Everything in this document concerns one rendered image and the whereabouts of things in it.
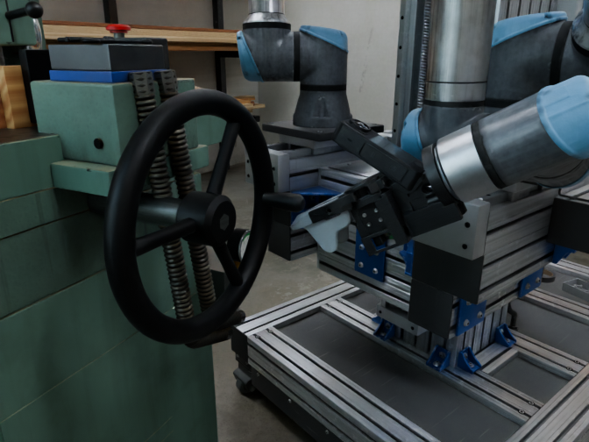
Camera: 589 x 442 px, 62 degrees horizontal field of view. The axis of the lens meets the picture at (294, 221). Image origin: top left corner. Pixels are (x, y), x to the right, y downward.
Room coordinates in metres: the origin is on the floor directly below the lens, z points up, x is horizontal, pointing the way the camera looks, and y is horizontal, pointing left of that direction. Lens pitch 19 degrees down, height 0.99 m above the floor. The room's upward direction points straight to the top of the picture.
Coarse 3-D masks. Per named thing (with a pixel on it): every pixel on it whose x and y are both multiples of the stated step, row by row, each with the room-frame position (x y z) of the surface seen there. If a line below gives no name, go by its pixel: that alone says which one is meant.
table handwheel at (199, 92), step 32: (192, 96) 0.51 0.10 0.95; (224, 96) 0.55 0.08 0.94; (160, 128) 0.46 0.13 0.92; (256, 128) 0.61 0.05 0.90; (128, 160) 0.43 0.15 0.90; (224, 160) 0.56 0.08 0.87; (256, 160) 0.63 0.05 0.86; (128, 192) 0.42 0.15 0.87; (192, 192) 0.54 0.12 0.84; (256, 192) 0.64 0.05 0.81; (128, 224) 0.41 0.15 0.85; (160, 224) 0.54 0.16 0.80; (192, 224) 0.50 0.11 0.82; (224, 224) 0.52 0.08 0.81; (256, 224) 0.63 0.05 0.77; (128, 256) 0.41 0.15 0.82; (224, 256) 0.55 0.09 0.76; (256, 256) 0.61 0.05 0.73; (128, 288) 0.40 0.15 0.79; (128, 320) 0.42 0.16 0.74; (160, 320) 0.43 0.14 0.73; (192, 320) 0.49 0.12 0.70; (224, 320) 0.53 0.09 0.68
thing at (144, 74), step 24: (144, 72) 0.56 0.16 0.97; (168, 72) 0.59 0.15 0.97; (144, 96) 0.55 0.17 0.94; (168, 96) 0.59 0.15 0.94; (168, 144) 0.60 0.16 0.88; (168, 192) 0.56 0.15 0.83; (168, 264) 0.56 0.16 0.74; (192, 264) 0.61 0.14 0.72; (192, 312) 0.57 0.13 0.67; (240, 312) 0.72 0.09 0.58; (216, 336) 0.63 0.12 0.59
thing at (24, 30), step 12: (0, 0) 0.66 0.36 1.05; (12, 0) 0.67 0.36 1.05; (24, 0) 0.69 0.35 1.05; (0, 12) 0.65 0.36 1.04; (0, 24) 0.65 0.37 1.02; (12, 24) 0.67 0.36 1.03; (24, 24) 0.68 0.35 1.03; (0, 36) 0.65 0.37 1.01; (12, 36) 0.66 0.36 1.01; (24, 36) 0.68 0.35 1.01
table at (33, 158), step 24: (216, 120) 0.85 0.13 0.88; (0, 144) 0.51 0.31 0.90; (24, 144) 0.53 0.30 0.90; (48, 144) 0.56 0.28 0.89; (0, 168) 0.50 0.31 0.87; (24, 168) 0.53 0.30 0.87; (48, 168) 0.55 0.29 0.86; (72, 168) 0.54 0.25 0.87; (96, 168) 0.53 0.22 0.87; (168, 168) 0.60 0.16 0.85; (192, 168) 0.64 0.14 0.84; (0, 192) 0.50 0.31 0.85; (24, 192) 0.52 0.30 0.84; (96, 192) 0.52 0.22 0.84
